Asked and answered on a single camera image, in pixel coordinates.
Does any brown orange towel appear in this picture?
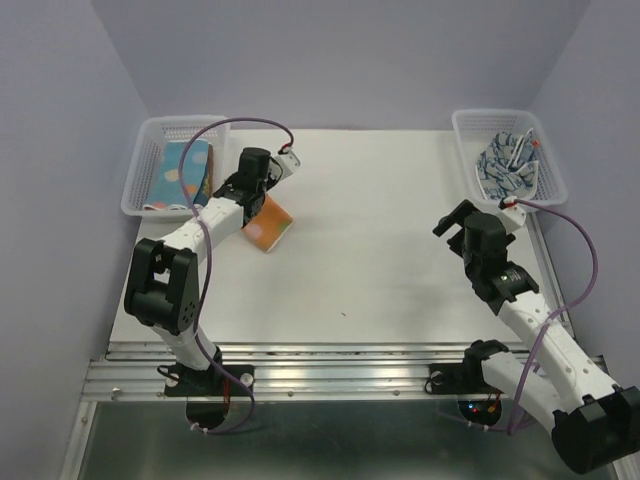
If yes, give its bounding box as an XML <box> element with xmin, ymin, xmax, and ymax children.
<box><xmin>203</xmin><ymin>144</ymin><xmax>216</xmax><ymax>199</ymax></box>

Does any orange pink patterned towel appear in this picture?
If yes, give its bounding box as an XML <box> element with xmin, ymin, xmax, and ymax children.
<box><xmin>242</xmin><ymin>195</ymin><xmax>294</xmax><ymax>253</ymax></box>

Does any white blue patterned towel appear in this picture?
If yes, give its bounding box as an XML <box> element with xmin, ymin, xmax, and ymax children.
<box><xmin>475</xmin><ymin>128</ymin><xmax>540</xmax><ymax>202</ymax></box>

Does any light blue spotted towel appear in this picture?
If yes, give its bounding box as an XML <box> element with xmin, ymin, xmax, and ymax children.
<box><xmin>143</xmin><ymin>140</ymin><xmax>209</xmax><ymax>211</ymax></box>

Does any blue yellow tiger towel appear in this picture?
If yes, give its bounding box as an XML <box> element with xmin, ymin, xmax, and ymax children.
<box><xmin>194</xmin><ymin>173</ymin><xmax>213</xmax><ymax>208</ymax></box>

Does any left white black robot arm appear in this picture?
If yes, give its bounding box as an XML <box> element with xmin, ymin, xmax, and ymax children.
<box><xmin>124</xmin><ymin>147</ymin><xmax>282</xmax><ymax>394</ymax></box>

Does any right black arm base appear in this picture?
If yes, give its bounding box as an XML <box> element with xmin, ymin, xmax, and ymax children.
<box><xmin>424</xmin><ymin>340</ymin><xmax>509</xmax><ymax>395</ymax></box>

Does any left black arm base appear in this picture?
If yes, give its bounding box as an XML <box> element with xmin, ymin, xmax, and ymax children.
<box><xmin>156</xmin><ymin>363</ymin><xmax>253</xmax><ymax>398</ymax></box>

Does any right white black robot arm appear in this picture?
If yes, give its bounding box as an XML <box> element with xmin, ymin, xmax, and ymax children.
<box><xmin>424</xmin><ymin>197</ymin><xmax>639</xmax><ymax>474</ymax></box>

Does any right white plastic basket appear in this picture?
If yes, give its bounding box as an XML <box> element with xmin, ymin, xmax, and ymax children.
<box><xmin>451</xmin><ymin>109</ymin><xmax>568</xmax><ymax>209</ymax></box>

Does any white plastic basket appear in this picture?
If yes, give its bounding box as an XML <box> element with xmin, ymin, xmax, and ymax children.
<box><xmin>121</xmin><ymin>115</ymin><xmax>230</xmax><ymax>222</ymax></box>
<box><xmin>451</xmin><ymin>109</ymin><xmax>568</xmax><ymax>209</ymax></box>

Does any left white plastic basket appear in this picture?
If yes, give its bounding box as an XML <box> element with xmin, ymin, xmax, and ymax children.
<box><xmin>121</xmin><ymin>115</ymin><xmax>230</xmax><ymax>222</ymax></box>

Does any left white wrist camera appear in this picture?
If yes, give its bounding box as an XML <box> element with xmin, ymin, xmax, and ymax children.
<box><xmin>273</xmin><ymin>148</ymin><xmax>301</xmax><ymax>179</ymax></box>

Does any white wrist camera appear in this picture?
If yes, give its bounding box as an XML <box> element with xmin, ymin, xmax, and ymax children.
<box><xmin>497</xmin><ymin>197</ymin><xmax>527</xmax><ymax>234</ymax></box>
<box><xmin>273</xmin><ymin>148</ymin><xmax>301</xmax><ymax>179</ymax></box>

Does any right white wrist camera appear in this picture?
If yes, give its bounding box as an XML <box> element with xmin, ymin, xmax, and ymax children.
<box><xmin>497</xmin><ymin>197</ymin><xmax>527</xmax><ymax>234</ymax></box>

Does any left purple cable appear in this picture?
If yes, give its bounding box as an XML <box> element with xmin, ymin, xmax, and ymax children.
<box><xmin>178</xmin><ymin>116</ymin><xmax>296</xmax><ymax>436</ymax></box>

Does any aluminium mounting rail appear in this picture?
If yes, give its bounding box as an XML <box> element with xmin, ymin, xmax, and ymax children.
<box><xmin>81</xmin><ymin>341</ymin><xmax>467</xmax><ymax>403</ymax></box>

